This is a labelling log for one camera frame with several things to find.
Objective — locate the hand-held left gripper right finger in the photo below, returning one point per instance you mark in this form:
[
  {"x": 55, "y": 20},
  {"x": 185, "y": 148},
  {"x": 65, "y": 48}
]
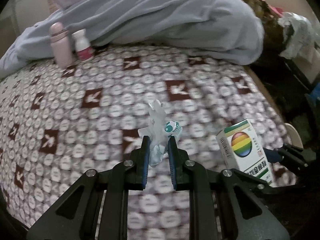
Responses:
[{"x": 172, "y": 162}]

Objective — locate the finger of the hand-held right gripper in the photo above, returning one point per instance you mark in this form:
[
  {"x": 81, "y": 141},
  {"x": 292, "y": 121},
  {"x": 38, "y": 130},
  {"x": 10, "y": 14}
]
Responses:
[
  {"x": 257, "y": 184},
  {"x": 273, "y": 156}
]

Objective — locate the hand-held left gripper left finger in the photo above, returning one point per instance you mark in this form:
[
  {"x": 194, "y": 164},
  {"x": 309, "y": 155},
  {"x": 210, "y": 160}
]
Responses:
[{"x": 145, "y": 162}]

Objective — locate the white bucket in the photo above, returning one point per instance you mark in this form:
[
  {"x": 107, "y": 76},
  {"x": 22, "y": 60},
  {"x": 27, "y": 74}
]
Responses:
[{"x": 296, "y": 136}]

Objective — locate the white rainbow medicine box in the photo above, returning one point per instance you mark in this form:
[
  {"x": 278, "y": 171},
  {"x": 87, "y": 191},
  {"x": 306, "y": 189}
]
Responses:
[{"x": 243, "y": 145}]

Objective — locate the white wrapper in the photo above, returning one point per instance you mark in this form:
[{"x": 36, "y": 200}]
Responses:
[{"x": 156, "y": 127}]

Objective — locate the printed fleece blanket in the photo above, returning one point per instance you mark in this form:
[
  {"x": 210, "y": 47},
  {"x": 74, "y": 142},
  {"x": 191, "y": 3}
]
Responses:
[{"x": 87, "y": 130}]

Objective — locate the blue plastic stool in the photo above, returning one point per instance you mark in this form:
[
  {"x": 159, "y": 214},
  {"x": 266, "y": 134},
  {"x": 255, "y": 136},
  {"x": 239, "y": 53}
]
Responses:
[{"x": 315, "y": 97}]

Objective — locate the white crumpled cloth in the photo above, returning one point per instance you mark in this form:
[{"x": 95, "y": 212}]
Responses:
[{"x": 297, "y": 37}]

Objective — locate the white bottle with red label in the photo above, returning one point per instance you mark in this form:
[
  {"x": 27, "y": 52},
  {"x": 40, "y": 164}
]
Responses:
[{"x": 81, "y": 42}]

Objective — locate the pink bottle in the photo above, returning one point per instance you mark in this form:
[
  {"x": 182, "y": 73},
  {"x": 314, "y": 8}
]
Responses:
[{"x": 60, "y": 47}]

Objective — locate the grey quilt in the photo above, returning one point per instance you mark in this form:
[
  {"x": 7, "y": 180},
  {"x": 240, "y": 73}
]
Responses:
[{"x": 150, "y": 17}]

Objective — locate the pink board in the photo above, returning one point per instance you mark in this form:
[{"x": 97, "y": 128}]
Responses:
[{"x": 276, "y": 10}]

